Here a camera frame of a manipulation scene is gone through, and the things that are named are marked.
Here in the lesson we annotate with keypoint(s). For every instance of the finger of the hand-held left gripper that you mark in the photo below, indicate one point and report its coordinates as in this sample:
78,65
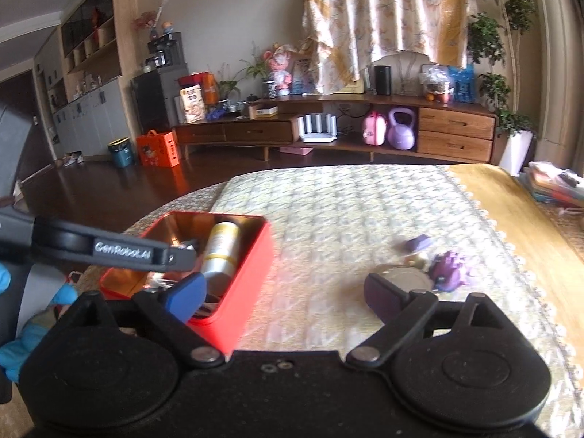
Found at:
189,245

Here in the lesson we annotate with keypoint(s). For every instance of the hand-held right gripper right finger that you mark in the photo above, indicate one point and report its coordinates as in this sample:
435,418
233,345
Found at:
383,296

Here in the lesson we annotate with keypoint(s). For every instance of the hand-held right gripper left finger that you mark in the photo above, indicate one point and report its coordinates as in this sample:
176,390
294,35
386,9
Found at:
185,294

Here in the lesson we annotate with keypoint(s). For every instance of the white yellow spray bottle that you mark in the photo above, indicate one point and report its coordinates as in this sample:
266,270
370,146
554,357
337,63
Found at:
221,255

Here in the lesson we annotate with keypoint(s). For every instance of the red tin box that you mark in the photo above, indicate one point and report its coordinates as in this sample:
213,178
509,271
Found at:
246,283

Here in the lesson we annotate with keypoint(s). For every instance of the small purple block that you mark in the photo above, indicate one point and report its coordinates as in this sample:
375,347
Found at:
419,242

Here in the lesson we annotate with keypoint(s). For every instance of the purple monster toy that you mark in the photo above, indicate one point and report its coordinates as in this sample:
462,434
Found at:
449,271

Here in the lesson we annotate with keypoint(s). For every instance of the teal bin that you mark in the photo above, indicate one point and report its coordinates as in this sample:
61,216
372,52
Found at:
122,154

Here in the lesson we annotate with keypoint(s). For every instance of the orange gift box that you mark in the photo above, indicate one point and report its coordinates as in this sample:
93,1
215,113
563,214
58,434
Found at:
157,150

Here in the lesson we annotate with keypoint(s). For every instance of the person's blue clothing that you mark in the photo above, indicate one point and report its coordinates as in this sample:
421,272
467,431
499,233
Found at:
27,342

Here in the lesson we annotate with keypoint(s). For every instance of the yellow printed box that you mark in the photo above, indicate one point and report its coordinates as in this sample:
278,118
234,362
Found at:
192,105

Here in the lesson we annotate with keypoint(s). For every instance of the pink flat box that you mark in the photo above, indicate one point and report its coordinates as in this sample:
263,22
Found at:
295,150

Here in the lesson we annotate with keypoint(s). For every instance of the black mini fridge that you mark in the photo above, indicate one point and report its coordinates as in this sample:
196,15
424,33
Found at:
155,105

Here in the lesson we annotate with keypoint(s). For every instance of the small wooden box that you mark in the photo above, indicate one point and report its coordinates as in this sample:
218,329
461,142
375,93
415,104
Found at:
263,112

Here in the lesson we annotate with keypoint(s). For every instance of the golden yellow table runner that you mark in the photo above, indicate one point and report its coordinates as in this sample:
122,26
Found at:
524,228

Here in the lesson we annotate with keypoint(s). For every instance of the purple kettlebell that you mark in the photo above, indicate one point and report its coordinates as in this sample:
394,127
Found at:
401,132

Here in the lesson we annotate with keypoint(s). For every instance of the pink toy case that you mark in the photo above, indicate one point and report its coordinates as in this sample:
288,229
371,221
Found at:
375,130

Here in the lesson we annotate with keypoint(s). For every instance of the white router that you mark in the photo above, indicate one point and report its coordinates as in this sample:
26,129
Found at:
317,127

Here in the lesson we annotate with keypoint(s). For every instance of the wooden tv cabinet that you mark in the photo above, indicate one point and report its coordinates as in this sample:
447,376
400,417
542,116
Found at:
451,123

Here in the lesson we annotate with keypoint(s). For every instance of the small potted plant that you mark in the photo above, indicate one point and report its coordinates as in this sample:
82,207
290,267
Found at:
258,70

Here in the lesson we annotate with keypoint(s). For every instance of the black coffee machine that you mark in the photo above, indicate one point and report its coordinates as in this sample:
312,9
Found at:
164,52

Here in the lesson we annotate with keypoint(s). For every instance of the pink doll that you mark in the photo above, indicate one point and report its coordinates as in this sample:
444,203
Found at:
280,73

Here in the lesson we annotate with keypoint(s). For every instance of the green plant in white pot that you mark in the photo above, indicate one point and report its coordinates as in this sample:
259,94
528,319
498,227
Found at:
515,146

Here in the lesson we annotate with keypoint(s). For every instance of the stack of books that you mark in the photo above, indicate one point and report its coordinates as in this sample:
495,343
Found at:
554,187

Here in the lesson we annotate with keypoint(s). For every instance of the black speaker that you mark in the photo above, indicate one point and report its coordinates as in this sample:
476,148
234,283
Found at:
383,80

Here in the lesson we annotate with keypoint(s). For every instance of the clear plastic bag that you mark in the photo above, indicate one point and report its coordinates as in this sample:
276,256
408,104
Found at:
435,82

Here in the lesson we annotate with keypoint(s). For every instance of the blue drinks pack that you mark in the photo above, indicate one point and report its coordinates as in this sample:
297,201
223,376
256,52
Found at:
461,84

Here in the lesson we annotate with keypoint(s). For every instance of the floral cloth cover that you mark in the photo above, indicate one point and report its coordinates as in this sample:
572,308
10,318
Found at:
388,18

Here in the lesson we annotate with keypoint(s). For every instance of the wall shelf cabinet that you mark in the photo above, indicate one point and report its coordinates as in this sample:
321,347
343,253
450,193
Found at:
86,77

